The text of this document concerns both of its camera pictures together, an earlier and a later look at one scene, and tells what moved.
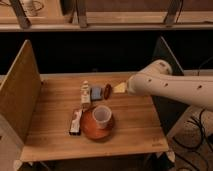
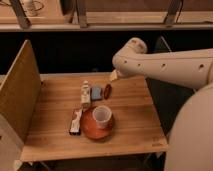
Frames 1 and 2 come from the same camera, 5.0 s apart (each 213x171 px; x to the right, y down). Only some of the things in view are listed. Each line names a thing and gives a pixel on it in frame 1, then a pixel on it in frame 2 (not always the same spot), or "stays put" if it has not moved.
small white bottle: (85, 93) stays put
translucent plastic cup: (102, 115) stays put
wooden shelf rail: (116, 21) stays put
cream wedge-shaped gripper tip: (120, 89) to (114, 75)
